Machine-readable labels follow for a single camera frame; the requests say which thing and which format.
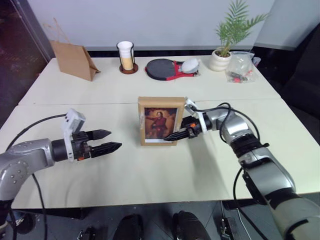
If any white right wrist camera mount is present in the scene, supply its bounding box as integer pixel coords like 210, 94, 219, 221
183, 97, 213, 134

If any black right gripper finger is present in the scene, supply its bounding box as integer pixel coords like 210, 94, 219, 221
163, 129, 192, 143

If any dark rounded shape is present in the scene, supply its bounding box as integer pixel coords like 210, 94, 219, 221
171, 210, 210, 240
118, 213, 145, 240

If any clear plastic bag with parts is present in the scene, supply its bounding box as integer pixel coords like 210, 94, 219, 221
225, 50, 258, 84

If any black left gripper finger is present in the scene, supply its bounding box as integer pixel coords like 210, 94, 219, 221
90, 142, 123, 159
87, 128, 112, 141

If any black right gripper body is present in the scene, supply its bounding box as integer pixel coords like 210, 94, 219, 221
181, 115, 202, 139

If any black box under table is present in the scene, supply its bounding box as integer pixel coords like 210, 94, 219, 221
219, 216, 238, 240

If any black red table tennis paddle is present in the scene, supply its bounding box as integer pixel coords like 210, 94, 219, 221
144, 58, 201, 82

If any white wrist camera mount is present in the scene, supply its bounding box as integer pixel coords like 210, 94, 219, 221
61, 108, 87, 164
183, 97, 213, 134

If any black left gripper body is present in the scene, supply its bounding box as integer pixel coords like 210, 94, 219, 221
71, 130, 93, 162

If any white cup in holder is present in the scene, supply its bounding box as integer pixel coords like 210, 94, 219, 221
117, 42, 139, 75

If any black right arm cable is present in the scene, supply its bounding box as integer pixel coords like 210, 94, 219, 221
191, 101, 270, 240

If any black chair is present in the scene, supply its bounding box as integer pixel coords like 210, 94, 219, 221
254, 22, 320, 131

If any brown paper bag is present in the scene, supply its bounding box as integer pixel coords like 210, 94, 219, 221
43, 16, 101, 82

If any green palm plant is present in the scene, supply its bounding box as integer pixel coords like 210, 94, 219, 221
215, 0, 270, 57

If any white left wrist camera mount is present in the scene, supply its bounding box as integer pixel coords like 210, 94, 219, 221
61, 108, 87, 164

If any wooden picture frame with portrait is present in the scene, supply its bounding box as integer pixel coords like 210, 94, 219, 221
137, 95, 186, 147

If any white ribbed plant pot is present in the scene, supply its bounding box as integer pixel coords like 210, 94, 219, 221
208, 47, 233, 72

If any white and beige cup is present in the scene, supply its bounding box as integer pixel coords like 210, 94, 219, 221
116, 41, 134, 70

